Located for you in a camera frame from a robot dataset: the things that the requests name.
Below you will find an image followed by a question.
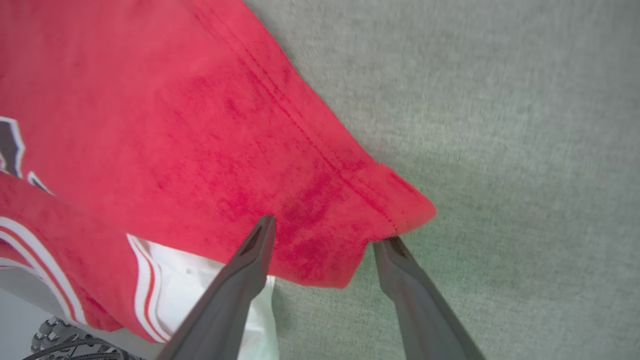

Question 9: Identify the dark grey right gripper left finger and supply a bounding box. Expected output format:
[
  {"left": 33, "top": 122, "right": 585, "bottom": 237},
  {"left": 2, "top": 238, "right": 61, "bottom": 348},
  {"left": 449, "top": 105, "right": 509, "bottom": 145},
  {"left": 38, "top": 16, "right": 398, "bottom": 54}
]
[{"left": 155, "top": 214, "right": 277, "bottom": 360}]

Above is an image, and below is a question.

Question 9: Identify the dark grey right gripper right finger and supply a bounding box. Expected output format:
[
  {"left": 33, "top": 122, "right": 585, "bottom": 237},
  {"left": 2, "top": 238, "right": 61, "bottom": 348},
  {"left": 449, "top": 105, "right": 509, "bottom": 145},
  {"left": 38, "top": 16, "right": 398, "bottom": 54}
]
[{"left": 372, "top": 236, "right": 488, "bottom": 360}]

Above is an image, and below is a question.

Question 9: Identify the red and white garment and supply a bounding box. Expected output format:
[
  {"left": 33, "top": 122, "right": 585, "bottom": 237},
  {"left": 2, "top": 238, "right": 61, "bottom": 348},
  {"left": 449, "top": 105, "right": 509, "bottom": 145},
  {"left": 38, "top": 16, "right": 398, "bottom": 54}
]
[{"left": 0, "top": 0, "right": 437, "bottom": 360}]

